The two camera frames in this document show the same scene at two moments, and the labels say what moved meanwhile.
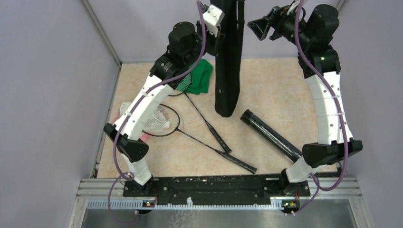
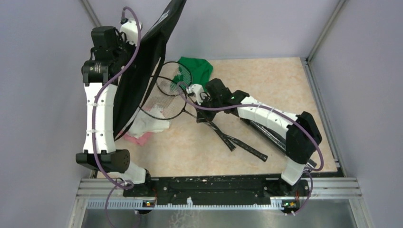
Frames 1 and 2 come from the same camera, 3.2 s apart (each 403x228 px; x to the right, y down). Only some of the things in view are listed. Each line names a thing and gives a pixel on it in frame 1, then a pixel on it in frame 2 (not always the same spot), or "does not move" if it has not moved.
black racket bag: [229, 55] -> [136, 79]
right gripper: [260, 27] -> [202, 116]
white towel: [157, 121] does not move
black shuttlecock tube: [271, 135] does not move
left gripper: [215, 41] -> [131, 47]
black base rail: [276, 186] does not move
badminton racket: [166, 121] -> [164, 107]
